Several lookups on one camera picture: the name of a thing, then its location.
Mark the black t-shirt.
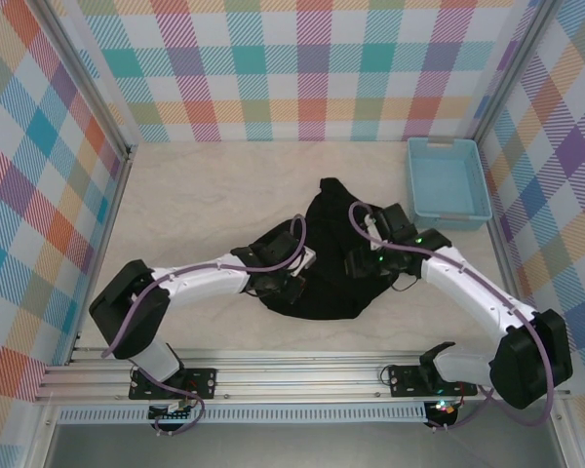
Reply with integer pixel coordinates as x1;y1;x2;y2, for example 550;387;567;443
247;176;410;323

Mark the light blue plastic basket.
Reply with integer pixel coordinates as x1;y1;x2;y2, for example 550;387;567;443
406;136;493;231

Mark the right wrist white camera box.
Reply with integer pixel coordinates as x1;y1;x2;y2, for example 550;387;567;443
362;213;389;246

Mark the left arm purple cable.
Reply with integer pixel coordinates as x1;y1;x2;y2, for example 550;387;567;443
99;214;308;437

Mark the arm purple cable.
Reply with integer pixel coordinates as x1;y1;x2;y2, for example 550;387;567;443
348;201;553;433
99;214;308;437

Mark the aluminium side rail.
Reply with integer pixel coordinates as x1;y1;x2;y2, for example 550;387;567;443
65;143;138;367
476;140;530;318

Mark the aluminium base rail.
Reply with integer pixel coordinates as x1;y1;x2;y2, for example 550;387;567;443
33;346;574;404

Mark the white slotted cable duct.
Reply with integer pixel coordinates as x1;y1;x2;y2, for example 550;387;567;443
58;402;428;424

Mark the aluminium corner post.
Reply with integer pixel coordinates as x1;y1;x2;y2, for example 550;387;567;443
38;0;138;162
470;0;560;145

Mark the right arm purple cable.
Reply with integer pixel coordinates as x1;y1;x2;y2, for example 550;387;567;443
348;201;553;433

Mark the aluminium frame leg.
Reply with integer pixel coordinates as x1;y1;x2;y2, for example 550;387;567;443
23;403;62;468
548;404;585;468

